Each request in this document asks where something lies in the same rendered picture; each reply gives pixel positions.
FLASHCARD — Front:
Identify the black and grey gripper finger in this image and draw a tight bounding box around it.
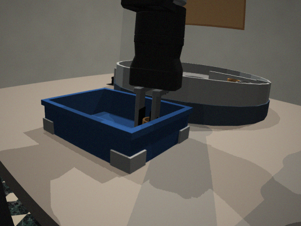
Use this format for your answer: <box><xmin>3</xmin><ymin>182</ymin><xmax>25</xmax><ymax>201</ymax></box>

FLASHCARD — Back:
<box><xmin>149</xmin><ymin>89</ymin><xmax>169</xmax><ymax>121</ymax></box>
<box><xmin>133</xmin><ymin>87</ymin><xmax>152</xmax><ymax>127</ymax></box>

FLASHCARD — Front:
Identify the blue plastic crate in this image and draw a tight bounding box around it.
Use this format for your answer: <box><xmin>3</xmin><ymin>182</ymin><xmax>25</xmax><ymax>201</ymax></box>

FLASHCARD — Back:
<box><xmin>41</xmin><ymin>88</ymin><xmax>193</xmax><ymax>174</ymax></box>

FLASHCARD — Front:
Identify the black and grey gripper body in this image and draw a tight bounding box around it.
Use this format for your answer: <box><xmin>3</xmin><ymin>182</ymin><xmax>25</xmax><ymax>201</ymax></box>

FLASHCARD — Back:
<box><xmin>121</xmin><ymin>0</ymin><xmax>187</xmax><ymax>91</ymax></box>

